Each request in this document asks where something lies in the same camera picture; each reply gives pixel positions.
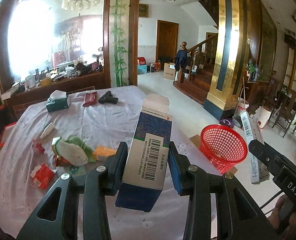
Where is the dark blue jacket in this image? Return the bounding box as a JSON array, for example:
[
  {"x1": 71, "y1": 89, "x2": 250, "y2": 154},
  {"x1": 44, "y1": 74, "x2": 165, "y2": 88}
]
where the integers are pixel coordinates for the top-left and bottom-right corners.
[{"x1": 174, "y1": 49, "x2": 188, "y2": 72}]

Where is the brown red snack wrapper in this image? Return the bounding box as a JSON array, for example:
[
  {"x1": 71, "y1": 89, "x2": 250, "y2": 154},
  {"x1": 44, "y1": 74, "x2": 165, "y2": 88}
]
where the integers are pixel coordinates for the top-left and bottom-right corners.
[{"x1": 53, "y1": 154, "x2": 72, "y2": 167}]

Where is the wooden sideboard counter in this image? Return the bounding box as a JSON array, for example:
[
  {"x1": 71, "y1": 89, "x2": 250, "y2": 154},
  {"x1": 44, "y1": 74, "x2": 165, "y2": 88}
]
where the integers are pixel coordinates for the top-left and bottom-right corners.
[{"x1": 5, "y1": 71, "x2": 111, "y2": 111}]

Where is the red plastic mesh basket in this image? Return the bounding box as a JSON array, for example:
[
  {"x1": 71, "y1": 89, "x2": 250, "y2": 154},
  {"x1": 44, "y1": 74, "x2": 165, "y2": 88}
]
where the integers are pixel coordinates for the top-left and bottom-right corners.
[{"x1": 199, "y1": 125, "x2": 248, "y2": 174}]

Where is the blue white medicine box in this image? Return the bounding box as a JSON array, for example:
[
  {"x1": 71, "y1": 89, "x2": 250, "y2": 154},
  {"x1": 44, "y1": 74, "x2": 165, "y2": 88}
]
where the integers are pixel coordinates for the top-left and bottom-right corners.
[{"x1": 115, "y1": 94, "x2": 172, "y2": 212}]

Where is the orange cardboard box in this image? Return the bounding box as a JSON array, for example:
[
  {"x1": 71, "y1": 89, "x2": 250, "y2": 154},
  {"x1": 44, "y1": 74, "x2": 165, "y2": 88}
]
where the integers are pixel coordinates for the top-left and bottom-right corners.
[{"x1": 92, "y1": 146, "x2": 117, "y2": 161}]

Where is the white spray bottle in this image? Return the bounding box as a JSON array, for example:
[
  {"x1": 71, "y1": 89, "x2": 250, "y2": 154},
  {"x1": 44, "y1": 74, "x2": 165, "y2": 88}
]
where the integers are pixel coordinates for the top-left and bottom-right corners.
[{"x1": 40, "y1": 122, "x2": 55, "y2": 139}]

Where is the framed landscape painting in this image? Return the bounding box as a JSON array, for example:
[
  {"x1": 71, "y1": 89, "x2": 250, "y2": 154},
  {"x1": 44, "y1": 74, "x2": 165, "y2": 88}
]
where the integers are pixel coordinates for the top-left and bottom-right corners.
[{"x1": 139, "y1": 4, "x2": 149, "y2": 18}]

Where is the crumpled red pink wrapper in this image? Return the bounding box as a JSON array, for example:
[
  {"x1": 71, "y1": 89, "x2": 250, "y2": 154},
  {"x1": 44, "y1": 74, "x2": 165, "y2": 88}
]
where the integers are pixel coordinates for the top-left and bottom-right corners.
[{"x1": 31, "y1": 138, "x2": 45, "y2": 154}]

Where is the white green towel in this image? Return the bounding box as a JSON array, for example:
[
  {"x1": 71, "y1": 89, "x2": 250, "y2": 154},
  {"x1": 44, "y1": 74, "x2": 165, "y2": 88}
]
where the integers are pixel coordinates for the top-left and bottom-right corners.
[{"x1": 51, "y1": 136, "x2": 96, "y2": 166}]

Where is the green tissue box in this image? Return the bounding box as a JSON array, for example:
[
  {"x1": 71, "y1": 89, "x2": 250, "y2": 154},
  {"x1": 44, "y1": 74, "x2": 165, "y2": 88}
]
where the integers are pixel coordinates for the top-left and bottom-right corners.
[{"x1": 46, "y1": 90, "x2": 70, "y2": 113}]

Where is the dark red snack packet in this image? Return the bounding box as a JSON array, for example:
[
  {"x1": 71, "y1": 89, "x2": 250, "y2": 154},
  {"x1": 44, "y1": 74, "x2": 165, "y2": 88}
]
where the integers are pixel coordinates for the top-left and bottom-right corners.
[{"x1": 83, "y1": 92, "x2": 97, "y2": 107}]

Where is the gold black pillar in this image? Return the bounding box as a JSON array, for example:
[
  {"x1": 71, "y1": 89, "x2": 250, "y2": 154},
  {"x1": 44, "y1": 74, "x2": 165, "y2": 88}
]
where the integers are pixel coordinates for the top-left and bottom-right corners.
[{"x1": 204, "y1": 0, "x2": 251, "y2": 120}]

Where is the wooden dining chair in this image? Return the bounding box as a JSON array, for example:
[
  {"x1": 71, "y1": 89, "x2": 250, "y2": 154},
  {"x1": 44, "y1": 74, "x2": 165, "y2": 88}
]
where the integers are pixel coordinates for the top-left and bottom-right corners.
[{"x1": 272, "y1": 89, "x2": 296, "y2": 138}]

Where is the teal cartoon tissue pack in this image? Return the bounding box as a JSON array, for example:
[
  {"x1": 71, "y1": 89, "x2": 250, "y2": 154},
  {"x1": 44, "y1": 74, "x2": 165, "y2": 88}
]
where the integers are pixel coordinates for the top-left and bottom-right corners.
[{"x1": 67, "y1": 166, "x2": 87, "y2": 176}]

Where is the wooden staircase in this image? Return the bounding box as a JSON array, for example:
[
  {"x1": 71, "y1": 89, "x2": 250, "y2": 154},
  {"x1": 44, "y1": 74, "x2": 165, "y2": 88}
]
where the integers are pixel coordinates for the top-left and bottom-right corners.
[{"x1": 173, "y1": 33, "x2": 218, "y2": 105}]

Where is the brown wooden door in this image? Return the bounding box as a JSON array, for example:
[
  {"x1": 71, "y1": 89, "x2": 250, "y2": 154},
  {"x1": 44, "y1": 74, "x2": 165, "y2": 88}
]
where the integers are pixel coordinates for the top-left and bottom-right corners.
[{"x1": 155, "y1": 20, "x2": 179, "y2": 61}]

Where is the white plastic bucket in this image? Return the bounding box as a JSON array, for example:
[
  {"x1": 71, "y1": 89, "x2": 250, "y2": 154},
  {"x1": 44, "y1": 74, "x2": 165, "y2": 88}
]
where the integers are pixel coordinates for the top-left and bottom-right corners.
[{"x1": 235, "y1": 98, "x2": 249, "y2": 116}]

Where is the torn red cardboard box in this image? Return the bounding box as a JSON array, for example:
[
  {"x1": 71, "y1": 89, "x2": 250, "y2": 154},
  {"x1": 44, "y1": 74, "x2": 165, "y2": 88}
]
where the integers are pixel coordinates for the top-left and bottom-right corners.
[{"x1": 30, "y1": 163, "x2": 57, "y2": 189}]

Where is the brown cardboard box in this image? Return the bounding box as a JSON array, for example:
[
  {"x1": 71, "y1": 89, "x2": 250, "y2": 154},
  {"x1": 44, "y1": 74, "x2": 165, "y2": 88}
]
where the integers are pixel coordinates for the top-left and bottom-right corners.
[{"x1": 163, "y1": 63, "x2": 176, "y2": 81}]

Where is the bamboo painted panel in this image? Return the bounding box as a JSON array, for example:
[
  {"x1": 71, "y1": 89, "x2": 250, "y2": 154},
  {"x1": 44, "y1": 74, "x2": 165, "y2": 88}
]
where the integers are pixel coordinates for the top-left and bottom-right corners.
[{"x1": 109, "y1": 0, "x2": 130, "y2": 87}]

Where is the black handheld device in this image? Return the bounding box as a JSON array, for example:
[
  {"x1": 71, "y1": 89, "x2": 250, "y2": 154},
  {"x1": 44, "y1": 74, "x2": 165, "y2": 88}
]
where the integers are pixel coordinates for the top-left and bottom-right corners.
[{"x1": 99, "y1": 90, "x2": 119, "y2": 105}]

